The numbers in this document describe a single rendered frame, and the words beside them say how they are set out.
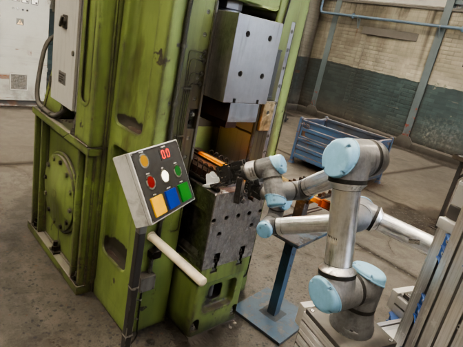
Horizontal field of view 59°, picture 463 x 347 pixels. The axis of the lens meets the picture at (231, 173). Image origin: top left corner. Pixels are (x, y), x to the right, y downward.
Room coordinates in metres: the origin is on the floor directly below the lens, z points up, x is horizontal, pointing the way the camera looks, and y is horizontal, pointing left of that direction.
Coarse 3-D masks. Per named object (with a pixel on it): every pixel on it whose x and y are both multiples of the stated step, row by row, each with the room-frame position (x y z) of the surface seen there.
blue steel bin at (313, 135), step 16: (304, 128) 6.00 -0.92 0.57; (320, 128) 5.84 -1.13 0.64; (336, 128) 6.47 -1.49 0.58; (352, 128) 6.28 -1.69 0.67; (304, 144) 5.97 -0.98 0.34; (320, 144) 5.78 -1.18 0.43; (384, 144) 5.74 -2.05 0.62; (288, 160) 6.06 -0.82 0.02; (304, 160) 5.90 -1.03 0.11; (320, 160) 5.75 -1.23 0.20
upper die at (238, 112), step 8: (208, 104) 2.06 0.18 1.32; (216, 104) 2.02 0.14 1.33; (224, 104) 1.98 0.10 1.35; (232, 104) 1.96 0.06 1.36; (240, 104) 1.99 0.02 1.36; (248, 104) 2.03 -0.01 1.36; (256, 104) 2.07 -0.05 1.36; (208, 112) 2.05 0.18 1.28; (216, 112) 2.01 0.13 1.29; (224, 112) 1.97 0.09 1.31; (232, 112) 1.96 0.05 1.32; (240, 112) 2.00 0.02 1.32; (248, 112) 2.04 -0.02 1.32; (256, 112) 2.08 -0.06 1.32; (224, 120) 1.96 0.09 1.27; (232, 120) 1.97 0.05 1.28; (240, 120) 2.01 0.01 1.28; (248, 120) 2.05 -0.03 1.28
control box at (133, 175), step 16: (160, 144) 1.59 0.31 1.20; (176, 144) 1.70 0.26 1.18; (128, 160) 1.39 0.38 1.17; (160, 160) 1.55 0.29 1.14; (176, 160) 1.65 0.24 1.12; (128, 176) 1.39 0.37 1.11; (144, 176) 1.42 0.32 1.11; (160, 176) 1.51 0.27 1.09; (176, 176) 1.61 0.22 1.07; (128, 192) 1.39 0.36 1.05; (144, 192) 1.38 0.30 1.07; (160, 192) 1.47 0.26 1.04; (192, 192) 1.67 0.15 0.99; (144, 208) 1.36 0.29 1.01; (176, 208) 1.52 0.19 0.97; (144, 224) 1.36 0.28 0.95
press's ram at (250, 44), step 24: (216, 24) 2.01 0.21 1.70; (240, 24) 1.93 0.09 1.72; (264, 24) 2.03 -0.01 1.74; (216, 48) 1.99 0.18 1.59; (240, 48) 1.95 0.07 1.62; (264, 48) 2.05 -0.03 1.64; (216, 72) 1.97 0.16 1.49; (240, 72) 1.97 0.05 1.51; (264, 72) 2.08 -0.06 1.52; (216, 96) 1.95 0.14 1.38; (240, 96) 1.99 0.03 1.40; (264, 96) 2.10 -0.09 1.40
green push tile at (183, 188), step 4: (180, 184) 1.61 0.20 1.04; (184, 184) 1.62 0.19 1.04; (180, 188) 1.58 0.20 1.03; (184, 188) 1.61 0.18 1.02; (188, 188) 1.64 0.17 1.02; (180, 192) 1.58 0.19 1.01; (184, 192) 1.60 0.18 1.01; (188, 192) 1.63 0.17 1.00; (184, 196) 1.59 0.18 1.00; (188, 196) 1.61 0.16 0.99; (184, 200) 1.57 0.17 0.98
